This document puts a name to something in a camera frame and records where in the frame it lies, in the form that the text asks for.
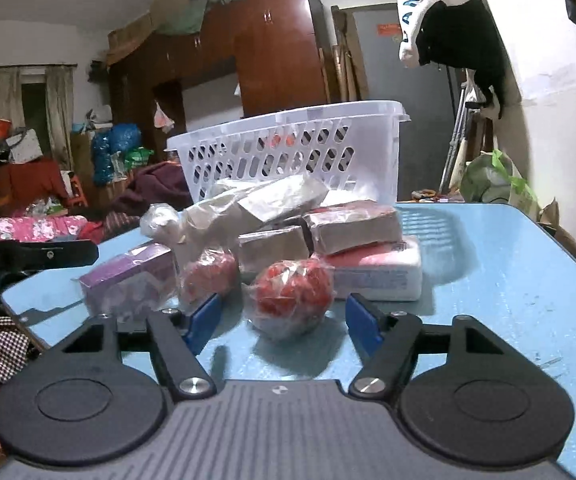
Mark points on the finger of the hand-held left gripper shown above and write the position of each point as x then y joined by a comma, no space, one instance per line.
57,255

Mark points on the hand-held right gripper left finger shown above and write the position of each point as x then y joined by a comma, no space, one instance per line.
203,322

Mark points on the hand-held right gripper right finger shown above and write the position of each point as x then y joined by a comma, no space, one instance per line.
363,322

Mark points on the small red bagged item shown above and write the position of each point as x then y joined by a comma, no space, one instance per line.
207,272

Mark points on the pink white tissue pack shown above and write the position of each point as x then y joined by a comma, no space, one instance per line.
383,272

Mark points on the red ball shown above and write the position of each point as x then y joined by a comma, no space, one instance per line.
288,292

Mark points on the pink topped grey packet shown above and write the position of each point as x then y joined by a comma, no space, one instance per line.
353,232

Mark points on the white plastic bag bundle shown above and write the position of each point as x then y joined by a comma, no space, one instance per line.
160,221

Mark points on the clear plastic pack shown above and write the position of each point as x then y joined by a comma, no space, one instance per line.
278,197

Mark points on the white plastic basket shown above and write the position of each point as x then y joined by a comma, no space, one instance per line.
288,125

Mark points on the pink floral blanket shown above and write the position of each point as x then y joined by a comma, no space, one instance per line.
32,227

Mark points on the red cloth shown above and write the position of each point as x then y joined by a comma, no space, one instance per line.
27,180

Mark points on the checked cloth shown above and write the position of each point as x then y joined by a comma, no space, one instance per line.
7,355

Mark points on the white patterned gift bag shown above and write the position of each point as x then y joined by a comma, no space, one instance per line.
25,146

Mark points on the purple cloth heap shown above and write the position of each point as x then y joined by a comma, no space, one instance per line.
157,185

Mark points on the blue plastic sacks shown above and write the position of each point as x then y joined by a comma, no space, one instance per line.
117,145

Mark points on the green plastic bag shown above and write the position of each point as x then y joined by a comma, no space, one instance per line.
138,156

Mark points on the small orange white plastic bag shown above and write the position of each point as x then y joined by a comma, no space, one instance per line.
162,117

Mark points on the green white bag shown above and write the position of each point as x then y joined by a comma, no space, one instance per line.
493,180

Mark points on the brown cardboard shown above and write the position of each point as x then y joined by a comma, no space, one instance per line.
560,230

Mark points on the metal crutches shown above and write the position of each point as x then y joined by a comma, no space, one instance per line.
460,125

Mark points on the cardboard box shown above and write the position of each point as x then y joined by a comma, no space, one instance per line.
127,40

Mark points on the grey door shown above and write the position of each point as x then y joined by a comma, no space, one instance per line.
373,70

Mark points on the wooden planks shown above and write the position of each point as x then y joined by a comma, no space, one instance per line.
348,60

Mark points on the brown wooden wardrobe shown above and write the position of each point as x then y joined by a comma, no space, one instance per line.
278,45

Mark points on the white black hanging jacket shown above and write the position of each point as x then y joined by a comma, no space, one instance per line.
458,35

